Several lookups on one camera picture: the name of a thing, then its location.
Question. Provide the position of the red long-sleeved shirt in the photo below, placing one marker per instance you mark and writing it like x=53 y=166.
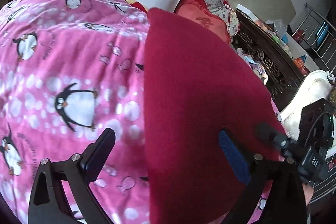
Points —
x=197 y=82

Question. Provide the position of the flat white box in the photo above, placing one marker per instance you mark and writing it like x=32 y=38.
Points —
x=244 y=10

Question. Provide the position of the pile of light blue cloths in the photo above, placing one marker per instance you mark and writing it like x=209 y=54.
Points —
x=254 y=66

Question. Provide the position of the dark carved wooden headboard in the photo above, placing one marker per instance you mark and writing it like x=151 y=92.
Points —
x=275 y=66

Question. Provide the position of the red heart-shaped cushion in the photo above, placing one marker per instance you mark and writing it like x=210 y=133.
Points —
x=207 y=22

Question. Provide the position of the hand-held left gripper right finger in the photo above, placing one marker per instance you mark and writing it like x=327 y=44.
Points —
x=233 y=158

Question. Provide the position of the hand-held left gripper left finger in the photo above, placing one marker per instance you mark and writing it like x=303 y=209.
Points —
x=99 y=153

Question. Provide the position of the metal railing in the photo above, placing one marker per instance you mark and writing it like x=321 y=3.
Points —
x=317 y=24

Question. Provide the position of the white ornate chair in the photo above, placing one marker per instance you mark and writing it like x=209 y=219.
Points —
x=296 y=108

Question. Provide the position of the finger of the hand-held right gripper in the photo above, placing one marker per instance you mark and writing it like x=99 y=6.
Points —
x=273 y=138

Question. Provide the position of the clutter pile on cabinet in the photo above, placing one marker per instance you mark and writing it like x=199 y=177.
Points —
x=286 y=40

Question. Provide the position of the yellow and red cloth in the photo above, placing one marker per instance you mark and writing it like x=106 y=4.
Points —
x=134 y=3

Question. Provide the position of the pink penguin print blanket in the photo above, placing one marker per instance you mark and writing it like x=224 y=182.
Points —
x=65 y=56

